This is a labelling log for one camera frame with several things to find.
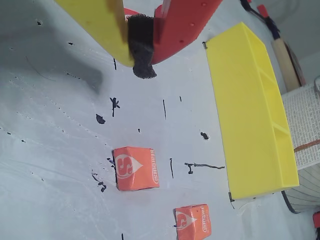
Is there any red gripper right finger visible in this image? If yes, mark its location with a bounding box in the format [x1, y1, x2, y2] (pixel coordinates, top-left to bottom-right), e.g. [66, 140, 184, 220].
[126, 0, 224, 80]

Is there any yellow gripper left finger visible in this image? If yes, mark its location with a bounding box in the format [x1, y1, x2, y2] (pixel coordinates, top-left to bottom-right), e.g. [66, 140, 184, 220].
[53, 0, 136, 68]

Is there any orange Starburst candy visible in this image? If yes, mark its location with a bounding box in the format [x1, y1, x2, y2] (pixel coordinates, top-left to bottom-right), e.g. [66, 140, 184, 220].
[111, 146, 161, 192]
[173, 203, 213, 240]

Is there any yellow three-compartment box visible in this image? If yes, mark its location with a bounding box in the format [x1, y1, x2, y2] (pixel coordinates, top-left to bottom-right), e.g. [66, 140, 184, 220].
[204, 21, 300, 201]

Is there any small red plastic piece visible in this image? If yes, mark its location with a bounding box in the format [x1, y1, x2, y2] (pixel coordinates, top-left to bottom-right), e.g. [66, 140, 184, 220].
[256, 4, 269, 18]

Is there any white plastic table cover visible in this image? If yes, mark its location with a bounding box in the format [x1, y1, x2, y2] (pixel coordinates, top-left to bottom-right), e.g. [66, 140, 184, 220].
[0, 0, 320, 240]

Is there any wooden tool with dark grip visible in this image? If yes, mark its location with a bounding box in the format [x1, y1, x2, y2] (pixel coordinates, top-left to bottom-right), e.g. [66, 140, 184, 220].
[239, 0, 307, 93]

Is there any spray can with text label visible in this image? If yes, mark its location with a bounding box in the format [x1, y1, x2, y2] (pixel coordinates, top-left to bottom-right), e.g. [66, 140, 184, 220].
[281, 83, 320, 215]

